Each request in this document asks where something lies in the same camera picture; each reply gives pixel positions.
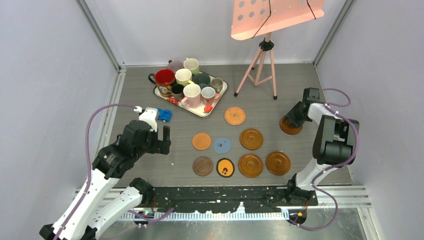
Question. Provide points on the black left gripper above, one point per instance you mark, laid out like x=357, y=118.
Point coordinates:
x=161, y=146

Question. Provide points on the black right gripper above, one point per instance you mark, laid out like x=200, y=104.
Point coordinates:
x=291, y=118

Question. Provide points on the plain orange round coaster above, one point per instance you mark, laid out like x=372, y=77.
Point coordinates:
x=201, y=141

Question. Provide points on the dark brown wooden coaster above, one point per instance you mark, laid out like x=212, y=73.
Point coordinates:
x=202, y=166

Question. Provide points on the glossy brown grooved wooden coaster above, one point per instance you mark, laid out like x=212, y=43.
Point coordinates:
x=278, y=163

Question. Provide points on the blue smiley foam coaster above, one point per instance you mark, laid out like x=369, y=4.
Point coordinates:
x=222, y=145

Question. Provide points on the pink handled floral mug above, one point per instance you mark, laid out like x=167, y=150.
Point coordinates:
x=210, y=96

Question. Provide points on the woven orange rattan coaster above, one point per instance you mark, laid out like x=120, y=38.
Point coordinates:
x=234, y=116

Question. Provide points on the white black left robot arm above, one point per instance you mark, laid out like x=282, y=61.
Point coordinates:
x=84, y=220

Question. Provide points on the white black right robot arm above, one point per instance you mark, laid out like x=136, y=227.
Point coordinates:
x=335, y=144

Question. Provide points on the orange black-rimmed coaster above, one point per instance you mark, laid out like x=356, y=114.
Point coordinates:
x=225, y=168

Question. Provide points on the blue toy car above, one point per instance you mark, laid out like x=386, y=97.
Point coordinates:
x=164, y=115

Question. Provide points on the white serving tray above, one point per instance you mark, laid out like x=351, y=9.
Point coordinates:
x=203, y=111

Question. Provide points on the black small mug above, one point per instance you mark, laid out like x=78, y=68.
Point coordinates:
x=177, y=91

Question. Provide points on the red black mug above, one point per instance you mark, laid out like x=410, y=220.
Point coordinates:
x=164, y=79

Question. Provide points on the cream white mug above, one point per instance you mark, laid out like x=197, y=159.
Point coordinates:
x=184, y=77

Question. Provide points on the dark teal mug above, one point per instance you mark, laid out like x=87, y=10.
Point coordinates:
x=202, y=79

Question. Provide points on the mauve mug at back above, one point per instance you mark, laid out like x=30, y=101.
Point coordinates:
x=175, y=65

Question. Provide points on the grey small mug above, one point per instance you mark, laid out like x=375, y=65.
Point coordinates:
x=217, y=84

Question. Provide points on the pale green mug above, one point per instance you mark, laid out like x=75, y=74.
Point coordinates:
x=193, y=65

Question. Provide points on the pink music stand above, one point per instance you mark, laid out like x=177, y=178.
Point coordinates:
x=255, y=18

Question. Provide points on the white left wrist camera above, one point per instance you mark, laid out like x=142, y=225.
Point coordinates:
x=148, y=115

